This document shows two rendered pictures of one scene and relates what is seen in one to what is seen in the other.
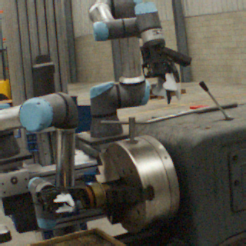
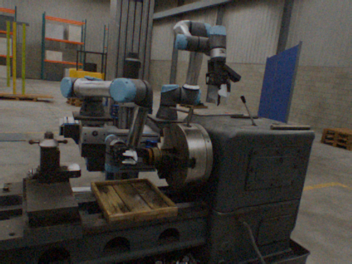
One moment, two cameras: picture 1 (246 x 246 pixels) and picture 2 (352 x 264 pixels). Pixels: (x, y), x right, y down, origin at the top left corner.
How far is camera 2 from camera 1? 0.34 m
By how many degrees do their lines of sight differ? 2
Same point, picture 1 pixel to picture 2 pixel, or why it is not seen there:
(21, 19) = (122, 21)
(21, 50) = (118, 44)
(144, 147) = (195, 131)
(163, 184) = (202, 159)
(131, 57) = (193, 70)
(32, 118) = (119, 92)
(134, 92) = (190, 95)
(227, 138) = (253, 137)
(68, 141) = (142, 115)
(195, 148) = (231, 139)
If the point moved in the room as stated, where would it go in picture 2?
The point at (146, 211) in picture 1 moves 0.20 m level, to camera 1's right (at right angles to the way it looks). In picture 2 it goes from (187, 175) to (232, 180)
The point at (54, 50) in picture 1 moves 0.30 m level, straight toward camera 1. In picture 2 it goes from (143, 52) to (144, 49)
